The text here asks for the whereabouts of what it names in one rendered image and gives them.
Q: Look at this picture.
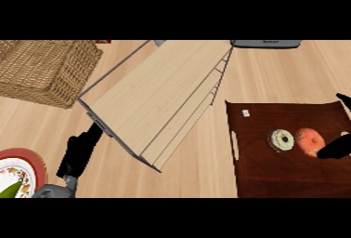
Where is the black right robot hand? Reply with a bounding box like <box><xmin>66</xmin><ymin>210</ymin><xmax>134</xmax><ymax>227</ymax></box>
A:
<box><xmin>315</xmin><ymin>92</ymin><xmax>351</xmax><ymax>161</ymax></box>

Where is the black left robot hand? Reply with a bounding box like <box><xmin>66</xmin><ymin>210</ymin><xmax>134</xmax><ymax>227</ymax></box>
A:
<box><xmin>54</xmin><ymin>122</ymin><xmax>104</xmax><ymax>179</ymax></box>

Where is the dark brown tray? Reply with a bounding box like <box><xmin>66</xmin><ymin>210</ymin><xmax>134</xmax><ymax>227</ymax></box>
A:
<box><xmin>224</xmin><ymin>99</ymin><xmax>351</xmax><ymax>199</ymax></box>

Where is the pale wooden tiered shelf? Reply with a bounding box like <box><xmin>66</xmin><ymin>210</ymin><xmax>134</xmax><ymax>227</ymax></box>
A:
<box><xmin>76</xmin><ymin>40</ymin><xmax>234</xmax><ymax>174</ymax></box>

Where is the red rimmed patterned plate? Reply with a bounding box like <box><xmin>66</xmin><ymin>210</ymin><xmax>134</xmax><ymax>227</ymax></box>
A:
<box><xmin>0</xmin><ymin>147</ymin><xmax>48</xmax><ymax>199</ymax></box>

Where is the green white frosted donut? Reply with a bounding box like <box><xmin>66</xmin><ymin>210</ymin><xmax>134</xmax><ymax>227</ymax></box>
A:
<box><xmin>265</xmin><ymin>128</ymin><xmax>296</xmax><ymax>153</ymax></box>

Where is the green leaf vegetable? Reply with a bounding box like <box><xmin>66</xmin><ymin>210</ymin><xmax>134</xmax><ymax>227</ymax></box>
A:
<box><xmin>0</xmin><ymin>180</ymin><xmax>23</xmax><ymax>199</ymax></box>

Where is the woven wicker basket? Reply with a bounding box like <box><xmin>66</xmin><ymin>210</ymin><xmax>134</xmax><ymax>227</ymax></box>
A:
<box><xmin>0</xmin><ymin>40</ymin><xmax>104</xmax><ymax>110</ymax></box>

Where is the grey appliance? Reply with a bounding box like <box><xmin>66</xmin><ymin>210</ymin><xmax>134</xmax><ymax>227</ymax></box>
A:
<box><xmin>228</xmin><ymin>40</ymin><xmax>302</xmax><ymax>49</ymax></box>

